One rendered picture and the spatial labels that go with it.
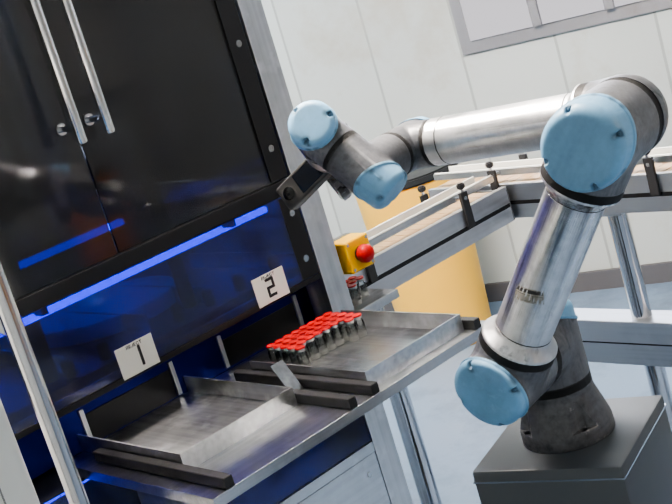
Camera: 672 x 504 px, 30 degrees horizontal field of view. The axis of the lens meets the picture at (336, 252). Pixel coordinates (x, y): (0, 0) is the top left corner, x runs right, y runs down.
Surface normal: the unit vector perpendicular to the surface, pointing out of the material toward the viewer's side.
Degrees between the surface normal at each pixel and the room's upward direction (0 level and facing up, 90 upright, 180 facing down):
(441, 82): 90
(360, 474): 90
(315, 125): 63
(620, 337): 90
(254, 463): 0
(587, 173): 84
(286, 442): 0
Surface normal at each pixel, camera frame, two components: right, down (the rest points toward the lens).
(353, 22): -0.46, 0.34
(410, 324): -0.70, 0.37
